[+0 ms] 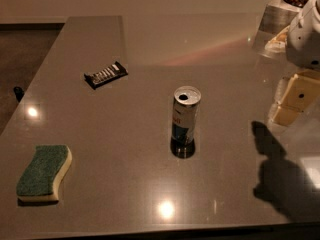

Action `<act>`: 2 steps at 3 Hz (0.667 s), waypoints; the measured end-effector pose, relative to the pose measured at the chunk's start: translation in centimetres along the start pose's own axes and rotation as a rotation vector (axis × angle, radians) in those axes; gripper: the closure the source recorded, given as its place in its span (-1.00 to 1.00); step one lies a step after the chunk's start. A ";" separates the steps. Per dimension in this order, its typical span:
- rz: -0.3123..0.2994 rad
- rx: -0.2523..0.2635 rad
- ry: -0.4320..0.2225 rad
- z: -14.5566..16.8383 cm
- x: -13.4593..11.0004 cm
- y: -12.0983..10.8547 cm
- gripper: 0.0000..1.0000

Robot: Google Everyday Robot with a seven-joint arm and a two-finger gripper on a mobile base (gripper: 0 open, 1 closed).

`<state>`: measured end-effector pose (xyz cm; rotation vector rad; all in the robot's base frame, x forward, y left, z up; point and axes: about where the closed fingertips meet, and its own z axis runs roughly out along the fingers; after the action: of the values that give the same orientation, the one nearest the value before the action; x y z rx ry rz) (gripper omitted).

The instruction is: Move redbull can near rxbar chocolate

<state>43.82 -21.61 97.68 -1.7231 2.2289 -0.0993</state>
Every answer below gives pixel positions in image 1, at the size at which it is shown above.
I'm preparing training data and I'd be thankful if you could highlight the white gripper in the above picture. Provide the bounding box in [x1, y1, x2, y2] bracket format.
[271, 0, 320, 126]

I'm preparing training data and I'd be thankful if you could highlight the silver blue redbull can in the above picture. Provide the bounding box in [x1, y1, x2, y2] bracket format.
[172, 86, 201, 146]

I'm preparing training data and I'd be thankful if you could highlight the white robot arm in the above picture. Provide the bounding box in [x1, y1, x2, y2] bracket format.
[265, 0, 320, 126]

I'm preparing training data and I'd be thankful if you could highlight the black rxbar chocolate bar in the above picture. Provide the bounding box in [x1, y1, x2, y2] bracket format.
[84, 61, 128, 89]

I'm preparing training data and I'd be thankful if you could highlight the metal container with coffee beans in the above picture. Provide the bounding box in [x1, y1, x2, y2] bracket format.
[259, 0, 309, 34]

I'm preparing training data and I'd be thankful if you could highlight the green yellow sponge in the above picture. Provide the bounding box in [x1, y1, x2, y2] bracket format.
[16, 145, 72, 203]

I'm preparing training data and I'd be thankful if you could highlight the small black floor object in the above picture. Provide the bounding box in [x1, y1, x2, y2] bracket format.
[13, 86, 24, 102]

